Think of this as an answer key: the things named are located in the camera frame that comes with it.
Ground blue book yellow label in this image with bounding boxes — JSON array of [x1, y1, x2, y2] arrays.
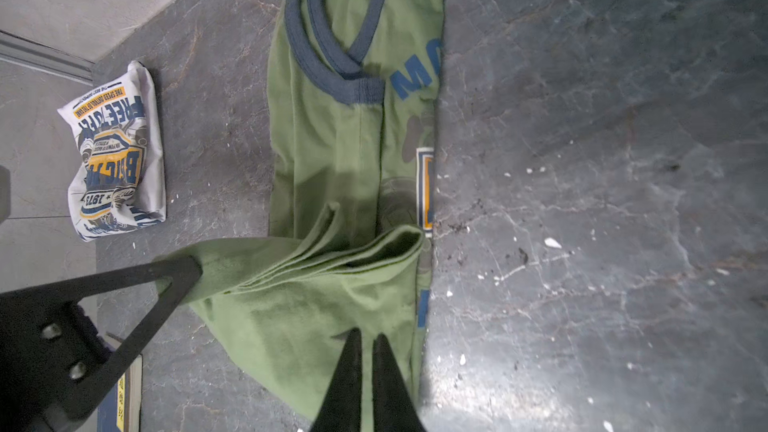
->
[[97, 354, 143, 432]]

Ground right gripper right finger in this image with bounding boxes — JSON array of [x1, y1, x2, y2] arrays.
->
[[372, 334, 425, 432]]

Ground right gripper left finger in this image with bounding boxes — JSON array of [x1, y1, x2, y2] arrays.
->
[[310, 328, 363, 432]]

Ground green tank top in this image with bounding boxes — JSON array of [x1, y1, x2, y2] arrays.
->
[[183, 0, 444, 419]]

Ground white navy-trimmed tank top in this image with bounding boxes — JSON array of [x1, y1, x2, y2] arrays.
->
[[58, 61, 167, 242]]

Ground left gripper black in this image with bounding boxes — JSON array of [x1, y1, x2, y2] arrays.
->
[[1, 257, 202, 431]]

